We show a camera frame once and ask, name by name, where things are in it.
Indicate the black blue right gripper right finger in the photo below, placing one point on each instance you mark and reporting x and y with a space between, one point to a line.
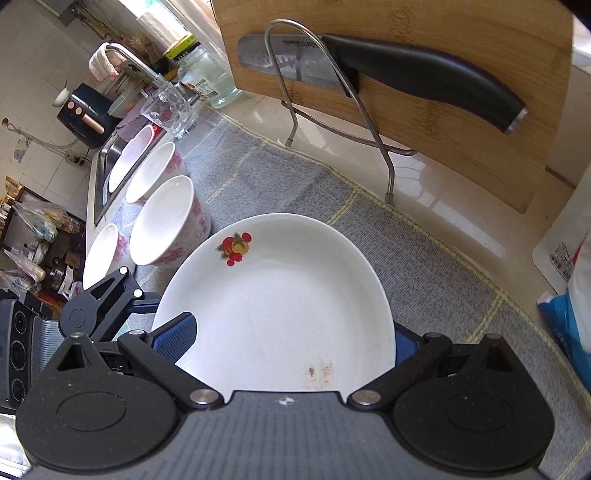
465 408

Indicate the black air fryer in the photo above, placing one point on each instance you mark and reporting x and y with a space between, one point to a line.
85 113

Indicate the pink white dish cloth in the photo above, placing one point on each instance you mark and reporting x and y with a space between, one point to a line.
104 64

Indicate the large glass jar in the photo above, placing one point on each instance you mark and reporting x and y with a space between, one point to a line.
201 73

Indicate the metal wire board rack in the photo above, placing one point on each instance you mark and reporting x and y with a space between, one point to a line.
350 108

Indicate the santoku knife black handle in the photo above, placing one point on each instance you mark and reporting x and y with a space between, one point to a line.
418 71

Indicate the white bowl pink flowers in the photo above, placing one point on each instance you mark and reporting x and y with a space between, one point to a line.
159 166
171 224

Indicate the chrome kitchen faucet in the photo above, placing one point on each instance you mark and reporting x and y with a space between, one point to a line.
157 80

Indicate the grey blue checked cloth mat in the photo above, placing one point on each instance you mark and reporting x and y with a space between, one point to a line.
428 284

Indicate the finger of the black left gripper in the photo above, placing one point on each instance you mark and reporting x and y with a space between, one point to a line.
102 309

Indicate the white blue plastic bag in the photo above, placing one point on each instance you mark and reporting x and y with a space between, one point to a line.
563 257

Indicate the bamboo cutting board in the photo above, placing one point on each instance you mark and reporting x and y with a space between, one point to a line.
527 45

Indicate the clear drinking glass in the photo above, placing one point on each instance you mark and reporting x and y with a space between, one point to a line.
168 109

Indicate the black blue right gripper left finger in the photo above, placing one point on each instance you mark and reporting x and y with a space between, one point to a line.
109 405

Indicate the oval white dish fruit print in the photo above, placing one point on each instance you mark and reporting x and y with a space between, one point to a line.
283 303

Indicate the white container in sink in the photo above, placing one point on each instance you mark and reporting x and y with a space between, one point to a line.
134 149

